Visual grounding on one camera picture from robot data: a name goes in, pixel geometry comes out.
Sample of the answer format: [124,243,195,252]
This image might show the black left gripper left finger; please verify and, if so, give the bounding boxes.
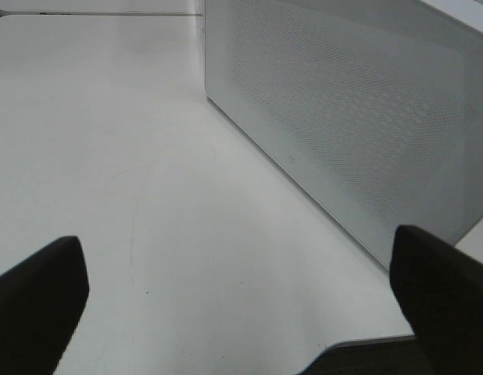
[0,236,90,374]

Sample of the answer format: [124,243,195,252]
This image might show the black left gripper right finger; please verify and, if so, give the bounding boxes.
[389,225,483,374]

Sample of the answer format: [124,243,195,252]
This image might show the white microwave door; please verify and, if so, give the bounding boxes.
[205,1,483,266]

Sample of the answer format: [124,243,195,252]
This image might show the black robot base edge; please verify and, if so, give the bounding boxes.
[301,335,434,375]

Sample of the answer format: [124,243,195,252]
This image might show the white microwave oven body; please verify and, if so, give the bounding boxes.
[424,1,483,263]

